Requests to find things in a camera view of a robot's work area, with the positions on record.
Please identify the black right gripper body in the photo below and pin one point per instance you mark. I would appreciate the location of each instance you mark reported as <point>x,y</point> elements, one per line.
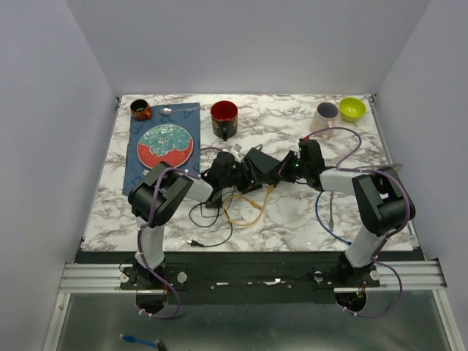
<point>292,167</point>

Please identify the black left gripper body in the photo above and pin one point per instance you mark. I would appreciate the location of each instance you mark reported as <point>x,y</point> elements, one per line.
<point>238,178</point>

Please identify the black network switch box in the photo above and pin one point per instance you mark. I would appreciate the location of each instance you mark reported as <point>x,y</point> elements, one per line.
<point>261,169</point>

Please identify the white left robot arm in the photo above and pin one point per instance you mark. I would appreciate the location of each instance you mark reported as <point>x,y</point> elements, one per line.
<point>156,198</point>

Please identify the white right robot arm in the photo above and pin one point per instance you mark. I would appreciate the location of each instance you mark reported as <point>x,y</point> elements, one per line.
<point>383,203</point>

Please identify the pink mug purple inside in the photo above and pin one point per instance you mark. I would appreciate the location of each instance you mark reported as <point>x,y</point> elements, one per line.
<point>324,119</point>

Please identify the black mug red inside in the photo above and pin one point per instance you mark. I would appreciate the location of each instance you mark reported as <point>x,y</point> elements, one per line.
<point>224,119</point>

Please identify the red and teal plate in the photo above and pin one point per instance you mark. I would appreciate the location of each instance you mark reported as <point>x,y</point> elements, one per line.
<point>168,143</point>

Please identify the blue placemat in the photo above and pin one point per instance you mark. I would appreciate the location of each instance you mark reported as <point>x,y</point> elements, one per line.
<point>188,120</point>

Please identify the lime green bowl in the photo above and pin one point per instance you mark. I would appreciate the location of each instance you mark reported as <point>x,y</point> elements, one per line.
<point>351,109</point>

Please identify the silver spoon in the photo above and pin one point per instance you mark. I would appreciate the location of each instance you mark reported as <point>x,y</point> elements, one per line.
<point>166,111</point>

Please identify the small brown cup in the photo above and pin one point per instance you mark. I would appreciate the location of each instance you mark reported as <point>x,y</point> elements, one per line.
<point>140,110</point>

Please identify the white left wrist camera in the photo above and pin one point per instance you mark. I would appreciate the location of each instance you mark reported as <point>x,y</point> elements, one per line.
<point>235,151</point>

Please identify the black mounting base plate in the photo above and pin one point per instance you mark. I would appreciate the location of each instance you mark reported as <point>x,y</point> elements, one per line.
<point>258,277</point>

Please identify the aluminium rail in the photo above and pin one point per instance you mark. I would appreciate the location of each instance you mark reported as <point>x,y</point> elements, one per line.
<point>108,278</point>

